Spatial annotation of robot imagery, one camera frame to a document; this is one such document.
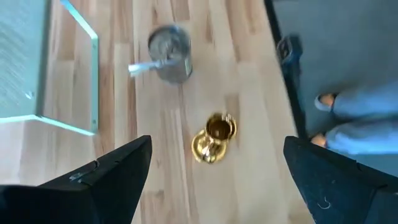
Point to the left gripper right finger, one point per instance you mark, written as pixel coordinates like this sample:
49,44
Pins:
342,193

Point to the tall gold candlestick holder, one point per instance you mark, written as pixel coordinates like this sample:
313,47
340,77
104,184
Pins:
208,149

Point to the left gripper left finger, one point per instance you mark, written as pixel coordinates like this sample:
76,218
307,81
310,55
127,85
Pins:
93,193

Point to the person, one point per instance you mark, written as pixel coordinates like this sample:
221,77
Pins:
363,102

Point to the silver tin candle with tag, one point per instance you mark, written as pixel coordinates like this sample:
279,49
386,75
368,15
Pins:
172,65

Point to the pale green perforated metal shelf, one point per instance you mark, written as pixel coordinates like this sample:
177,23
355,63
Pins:
18,62

